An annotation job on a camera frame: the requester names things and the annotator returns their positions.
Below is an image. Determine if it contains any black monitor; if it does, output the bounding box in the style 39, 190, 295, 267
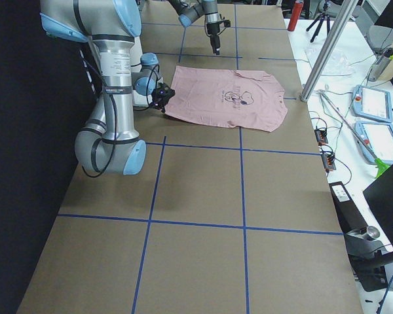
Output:
363, 164, 393, 245

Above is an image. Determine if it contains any upper orange connector board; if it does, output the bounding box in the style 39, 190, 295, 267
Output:
314, 128, 328, 146

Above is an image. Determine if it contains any lower orange connector board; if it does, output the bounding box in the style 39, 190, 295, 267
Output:
321, 152, 336, 173

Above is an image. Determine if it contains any upper teach pendant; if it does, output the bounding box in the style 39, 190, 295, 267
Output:
352, 85, 393, 123

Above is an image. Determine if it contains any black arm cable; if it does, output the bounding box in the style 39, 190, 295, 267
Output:
80, 63, 161, 179

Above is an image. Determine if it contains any aluminium frame post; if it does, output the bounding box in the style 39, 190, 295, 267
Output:
300, 0, 357, 102

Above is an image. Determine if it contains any clear plastic bag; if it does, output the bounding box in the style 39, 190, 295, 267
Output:
305, 48, 355, 76

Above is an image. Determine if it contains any teach pendant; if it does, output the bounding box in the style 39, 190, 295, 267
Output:
352, 85, 393, 123
354, 121, 393, 165

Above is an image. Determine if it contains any pink Snoopy t-shirt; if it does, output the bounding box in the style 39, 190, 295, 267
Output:
166, 66, 288, 132

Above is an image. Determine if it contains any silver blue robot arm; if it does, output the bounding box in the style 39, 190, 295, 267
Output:
168, 0, 229, 56
40, 1, 160, 175

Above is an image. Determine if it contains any orange connector board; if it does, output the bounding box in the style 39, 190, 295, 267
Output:
321, 152, 336, 173
314, 128, 328, 146

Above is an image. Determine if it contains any lower teach pendant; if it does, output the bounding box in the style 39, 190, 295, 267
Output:
354, 121, 393, 165

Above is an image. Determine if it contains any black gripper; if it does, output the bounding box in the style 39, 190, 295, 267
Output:
149, 84, 171, 114
206, 21, 221, 54

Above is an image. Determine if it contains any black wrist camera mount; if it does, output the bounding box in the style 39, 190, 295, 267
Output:
219, 19, 231, 28
152, 82, 177, 109

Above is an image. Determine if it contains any black box with label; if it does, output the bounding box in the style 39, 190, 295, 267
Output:
329, 181, 368, 234

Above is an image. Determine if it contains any red water bottle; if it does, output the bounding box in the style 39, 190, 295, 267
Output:
287, 0, 304, 31

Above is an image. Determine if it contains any black camera tripod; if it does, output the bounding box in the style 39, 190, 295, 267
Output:
306, 0, 331, 43

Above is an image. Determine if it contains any green handled reach stick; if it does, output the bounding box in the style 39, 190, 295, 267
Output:
318, 90, 390, 178

